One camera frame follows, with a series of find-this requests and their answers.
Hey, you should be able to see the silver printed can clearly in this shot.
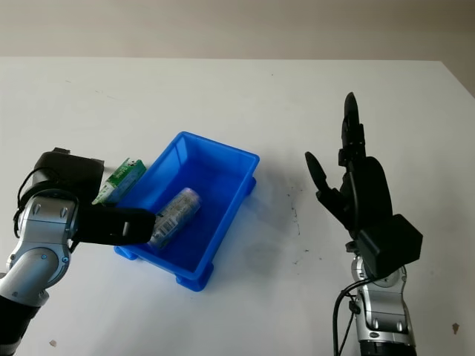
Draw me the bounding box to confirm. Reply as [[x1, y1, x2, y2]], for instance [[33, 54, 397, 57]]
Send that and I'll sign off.
[[148, 187, 201, 248]]

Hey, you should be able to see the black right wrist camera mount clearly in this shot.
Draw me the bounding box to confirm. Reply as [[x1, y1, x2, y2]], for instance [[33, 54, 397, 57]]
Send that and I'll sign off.
[[358, 214, 424, 279]]

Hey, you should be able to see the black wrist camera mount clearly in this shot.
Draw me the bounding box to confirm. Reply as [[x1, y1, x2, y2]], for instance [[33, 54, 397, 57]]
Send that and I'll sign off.
[[358, 214, 424, 279], [27, 148, 105, 204]]

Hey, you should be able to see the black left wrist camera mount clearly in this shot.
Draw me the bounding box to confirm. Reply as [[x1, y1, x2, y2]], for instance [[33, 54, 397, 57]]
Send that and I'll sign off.
[[27, 148, 105, 204]]

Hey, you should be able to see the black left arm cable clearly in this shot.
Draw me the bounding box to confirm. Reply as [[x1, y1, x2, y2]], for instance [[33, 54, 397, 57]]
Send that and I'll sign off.
[[13, 166, 51, 238]]

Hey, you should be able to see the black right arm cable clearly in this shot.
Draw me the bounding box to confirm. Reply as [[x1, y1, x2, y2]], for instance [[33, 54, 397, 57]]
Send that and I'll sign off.
[[332, 277, 372, 356]]

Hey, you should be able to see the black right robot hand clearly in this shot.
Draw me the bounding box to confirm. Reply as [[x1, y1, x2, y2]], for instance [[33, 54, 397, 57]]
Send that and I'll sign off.
[[304, 92, 393, 242]]

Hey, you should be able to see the blue plastic tray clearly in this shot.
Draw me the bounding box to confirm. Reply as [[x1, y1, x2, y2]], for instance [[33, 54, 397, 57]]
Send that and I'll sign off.
[[114, 131, 261, 293]]

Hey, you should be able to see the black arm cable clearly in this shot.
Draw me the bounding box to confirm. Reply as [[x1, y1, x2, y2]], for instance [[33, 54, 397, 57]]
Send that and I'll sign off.
[[332, 277, 372, 356], [13, 166, 51, 238]]

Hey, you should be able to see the green printed carton box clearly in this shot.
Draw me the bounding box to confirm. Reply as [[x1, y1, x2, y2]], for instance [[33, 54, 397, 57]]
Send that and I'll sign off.
[[91, 157, 148, 207]]

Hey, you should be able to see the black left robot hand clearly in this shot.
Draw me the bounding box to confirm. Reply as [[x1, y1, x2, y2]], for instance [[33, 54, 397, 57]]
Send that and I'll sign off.
[[72, 205, 157, 248]]

